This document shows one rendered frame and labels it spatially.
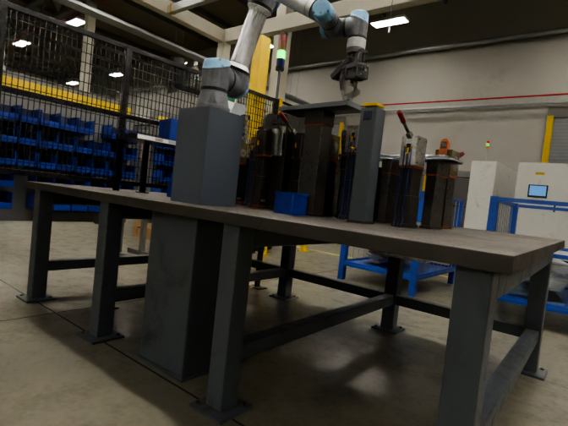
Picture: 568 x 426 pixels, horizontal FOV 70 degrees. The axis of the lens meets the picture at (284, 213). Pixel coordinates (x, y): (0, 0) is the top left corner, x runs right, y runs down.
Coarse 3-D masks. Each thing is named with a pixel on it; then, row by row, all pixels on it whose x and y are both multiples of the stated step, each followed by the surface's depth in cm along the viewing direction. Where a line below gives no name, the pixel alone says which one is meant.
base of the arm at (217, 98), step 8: (200, 88) 173; (208, 88) 169; (216, 88) 170; (200, 96) 170; (208, 96) 169; (216, 96) 169; (224, 96) 172; (200, 104) 169; (208, 104) 168; (216, 104) 169; (224, 104) 171
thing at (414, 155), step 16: (416, 144) 156; (400, 160) 161; (416, 160) 157; (400, 176) 161; (416, 176) 160; (400, 192) 161; (416, 192) 161; (400, 208) 159; (416, 208) 162; (400, 224) 159
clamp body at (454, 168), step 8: (448, 152) 182; (456, 152) 185; (456, 168) 187; (448, 176) 182; (456, 176) 188; (448, 184) 183; (448, 192) 184; (448, 200) 186; (448, 208) 185; (448, 216) 186; (448, 224) 187
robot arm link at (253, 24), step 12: (252, 0) 177; (264, 0) 176; (252, 12) 179; (264, 12) 179; (252, 24) 179; (264, 24) 183; (240, 36) 181; (252, 36) 180; (240, 48) 181; (252, 48) 182; (240, 60) 182; (240, 72) 181; (240, 84) 183; (228, 96) 189; (240, 96) 189
